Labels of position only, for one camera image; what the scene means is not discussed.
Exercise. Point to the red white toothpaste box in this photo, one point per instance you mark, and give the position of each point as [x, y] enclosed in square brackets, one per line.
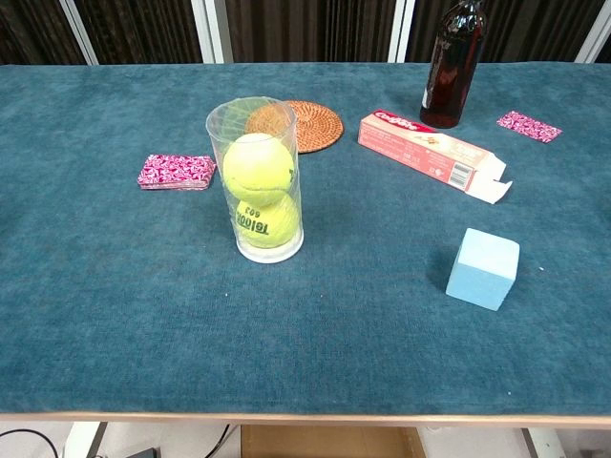
[420, 150]

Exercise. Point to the teal velvet table cloth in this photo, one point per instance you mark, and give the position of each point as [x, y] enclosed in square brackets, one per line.
[334, 334]

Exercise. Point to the black floor device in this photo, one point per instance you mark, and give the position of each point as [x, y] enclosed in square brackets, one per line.
[143, 453]

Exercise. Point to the brown cardboard box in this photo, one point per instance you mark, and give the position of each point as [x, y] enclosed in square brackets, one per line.
[324, 441]

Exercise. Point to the wide white frame post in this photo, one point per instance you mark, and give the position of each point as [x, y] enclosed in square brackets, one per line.
[212, 31]

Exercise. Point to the round woven rattan coaster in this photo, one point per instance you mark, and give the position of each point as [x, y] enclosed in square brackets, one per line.
[317, 126]

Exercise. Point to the pink patterned card stack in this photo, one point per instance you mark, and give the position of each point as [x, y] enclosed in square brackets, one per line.
[174, 172]

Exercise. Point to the clear plastic ball tube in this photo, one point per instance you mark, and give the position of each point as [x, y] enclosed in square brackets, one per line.
[267, 255]

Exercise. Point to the light blue foam cube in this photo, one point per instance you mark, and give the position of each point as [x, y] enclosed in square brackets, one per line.
[482, 272]

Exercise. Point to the slanted white frame post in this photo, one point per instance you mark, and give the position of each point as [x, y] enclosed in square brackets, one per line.
[78, 31]

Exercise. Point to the plain yellow tennis ball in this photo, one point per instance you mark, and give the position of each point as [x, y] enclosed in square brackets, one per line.
[258, 167]

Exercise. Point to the white table leg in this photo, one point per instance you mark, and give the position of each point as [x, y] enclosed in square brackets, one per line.
[83, 441]
[544, 443]

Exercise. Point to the single pink patterned card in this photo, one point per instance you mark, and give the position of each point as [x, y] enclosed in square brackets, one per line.
[529, 126]

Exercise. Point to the dark brown glass bottle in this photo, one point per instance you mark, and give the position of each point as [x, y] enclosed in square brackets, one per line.
[451, 71]

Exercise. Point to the yellow tennis ball black print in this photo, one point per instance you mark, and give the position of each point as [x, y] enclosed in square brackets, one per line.
[267, 224]

